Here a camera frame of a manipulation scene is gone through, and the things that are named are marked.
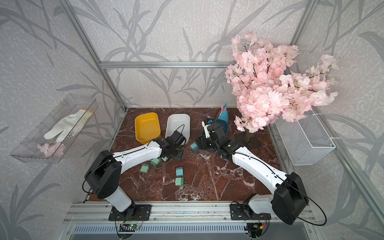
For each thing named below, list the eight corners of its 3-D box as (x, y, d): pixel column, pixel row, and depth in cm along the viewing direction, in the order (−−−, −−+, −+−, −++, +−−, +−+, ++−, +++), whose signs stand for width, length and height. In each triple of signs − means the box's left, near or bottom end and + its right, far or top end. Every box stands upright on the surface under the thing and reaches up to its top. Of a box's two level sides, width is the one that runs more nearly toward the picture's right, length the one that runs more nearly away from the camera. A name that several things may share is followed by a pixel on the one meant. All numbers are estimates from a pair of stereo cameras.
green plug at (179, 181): (175, 185, 84) (174, 184, 82) (176, 178, 87) (175, 177, 85) (183, 185, 84) (183, 184, 82) (184, 178, 87) (183, 177, 85)
